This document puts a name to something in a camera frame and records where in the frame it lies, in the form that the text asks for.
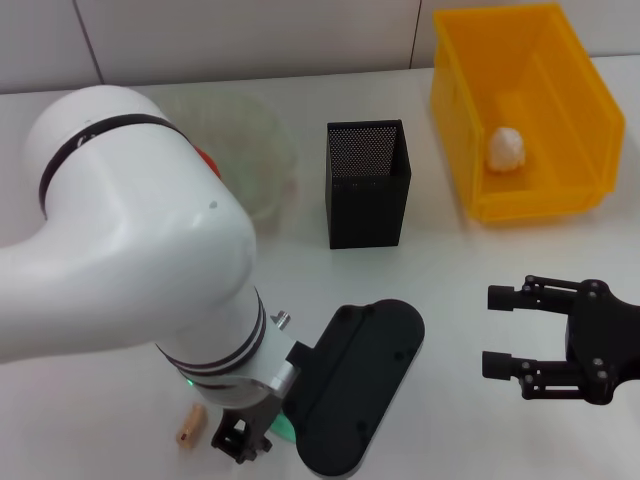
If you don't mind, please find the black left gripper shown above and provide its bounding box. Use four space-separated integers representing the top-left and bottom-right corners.
210 394 282 464

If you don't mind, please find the red-orange fruit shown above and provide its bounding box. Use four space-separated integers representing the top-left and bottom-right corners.
194 145 221 176

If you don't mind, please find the green pen white tip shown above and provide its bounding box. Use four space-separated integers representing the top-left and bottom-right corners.
272 414 297 444

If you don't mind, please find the black mesh pen holder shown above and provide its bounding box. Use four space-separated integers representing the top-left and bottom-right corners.
322 118 414 250

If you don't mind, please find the white paper ball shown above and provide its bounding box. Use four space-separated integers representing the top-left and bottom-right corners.
487 127 526 172

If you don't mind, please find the small tan cylinder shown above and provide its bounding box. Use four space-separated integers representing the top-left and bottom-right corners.
175 405 208 447

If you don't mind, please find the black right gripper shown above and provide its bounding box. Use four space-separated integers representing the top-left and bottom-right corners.
481 274 640 405

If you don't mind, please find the yellow plastic bin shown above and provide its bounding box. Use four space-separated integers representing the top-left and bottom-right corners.
430 2 627 224

